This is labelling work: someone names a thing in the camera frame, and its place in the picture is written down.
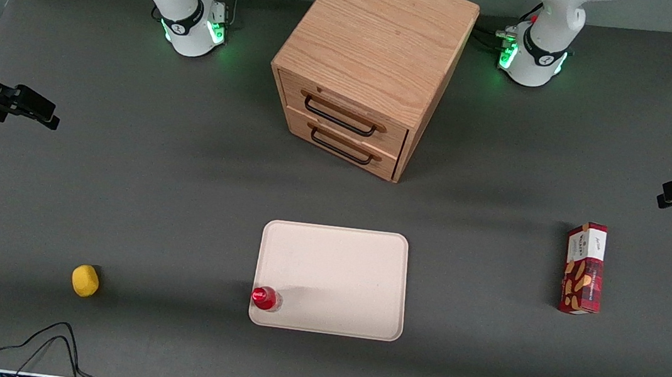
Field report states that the white rectangular tray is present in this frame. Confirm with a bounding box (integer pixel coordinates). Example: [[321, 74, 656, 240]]
[[247, 218, 414, 343]]

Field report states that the red soda bottle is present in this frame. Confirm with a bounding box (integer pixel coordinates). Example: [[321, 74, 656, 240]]
[[250, 285, 284, 314]]

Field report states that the black metal drawer handle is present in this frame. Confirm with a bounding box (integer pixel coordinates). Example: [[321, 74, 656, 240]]
[[297, 89, 391, 139], [305, 124, 384, 168]]

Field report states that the thin black floor cable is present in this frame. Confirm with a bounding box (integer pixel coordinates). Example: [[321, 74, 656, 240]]
[[0, 315, 109, 377]]

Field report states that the red plaid shortbread box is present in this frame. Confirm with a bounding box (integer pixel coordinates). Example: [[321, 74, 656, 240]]
[[556, 219, 610, 318]]

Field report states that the wooden shelf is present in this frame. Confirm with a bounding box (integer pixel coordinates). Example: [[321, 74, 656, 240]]
[[270, 69, 416, 161]]

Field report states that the wooden drawer cabinet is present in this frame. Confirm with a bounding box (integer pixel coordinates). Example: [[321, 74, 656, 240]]
[[259, 0, 482, 192]]

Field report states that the wooden drawer front with handle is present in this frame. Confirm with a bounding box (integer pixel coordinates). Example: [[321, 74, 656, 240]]
[[278, 106, 408, 182]]

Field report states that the yellow lemon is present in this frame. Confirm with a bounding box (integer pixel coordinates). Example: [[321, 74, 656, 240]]
[[69, 263, 102, 299]]

